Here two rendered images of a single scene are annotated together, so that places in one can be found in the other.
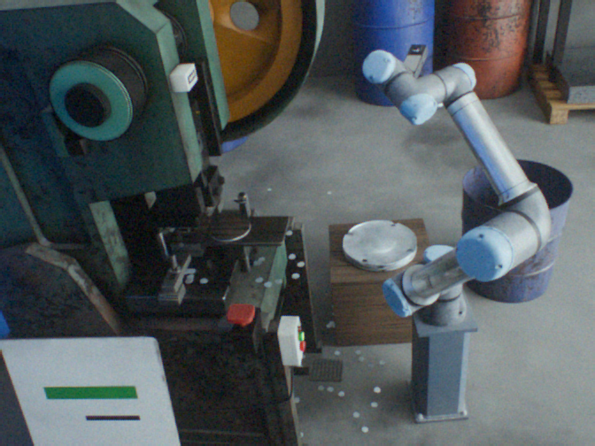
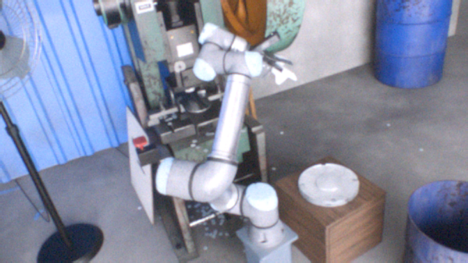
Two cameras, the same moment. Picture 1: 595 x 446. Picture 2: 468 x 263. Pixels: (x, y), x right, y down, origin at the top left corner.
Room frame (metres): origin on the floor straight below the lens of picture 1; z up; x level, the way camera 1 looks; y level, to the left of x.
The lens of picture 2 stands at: (0.62, -1.40, 1.69)
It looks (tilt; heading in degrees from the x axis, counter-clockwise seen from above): 31 degrees down; 58
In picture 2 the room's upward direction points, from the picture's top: 9 degrees counter-clockwise
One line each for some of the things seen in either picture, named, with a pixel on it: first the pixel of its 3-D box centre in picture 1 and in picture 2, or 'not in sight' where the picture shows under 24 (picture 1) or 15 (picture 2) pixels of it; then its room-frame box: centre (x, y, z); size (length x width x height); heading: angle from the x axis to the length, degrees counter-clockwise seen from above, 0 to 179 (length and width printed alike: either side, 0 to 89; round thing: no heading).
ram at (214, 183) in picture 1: (184, 155); (183, 52); (1.43, 0.29, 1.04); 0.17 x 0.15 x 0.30; 78
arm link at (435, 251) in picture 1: (441, 270); (260, 203); (1.29, -0.41, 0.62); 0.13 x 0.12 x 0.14; 120
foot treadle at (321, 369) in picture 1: (263, 371); (219, 203); (1.41, 0.20, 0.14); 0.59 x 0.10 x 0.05; 78
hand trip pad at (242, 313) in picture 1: (242, 321); (141, 146); (1.07, 0.18, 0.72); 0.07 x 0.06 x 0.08; 78
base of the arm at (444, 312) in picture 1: (441, 298); (264, 225); (1.29, -0.42, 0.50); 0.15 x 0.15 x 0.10
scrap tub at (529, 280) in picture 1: (509, 231); (455, 254); (1.91, -0.90, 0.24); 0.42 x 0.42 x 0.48
